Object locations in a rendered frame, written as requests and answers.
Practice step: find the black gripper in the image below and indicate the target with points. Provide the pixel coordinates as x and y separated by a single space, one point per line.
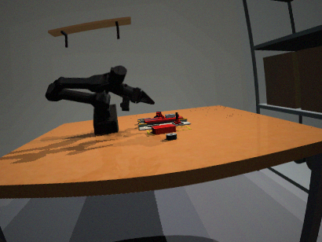
135 94

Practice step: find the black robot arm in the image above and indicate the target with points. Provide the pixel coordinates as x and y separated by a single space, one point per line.
99 84

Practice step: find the black toy wheel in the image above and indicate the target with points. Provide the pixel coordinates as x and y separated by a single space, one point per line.
172 136

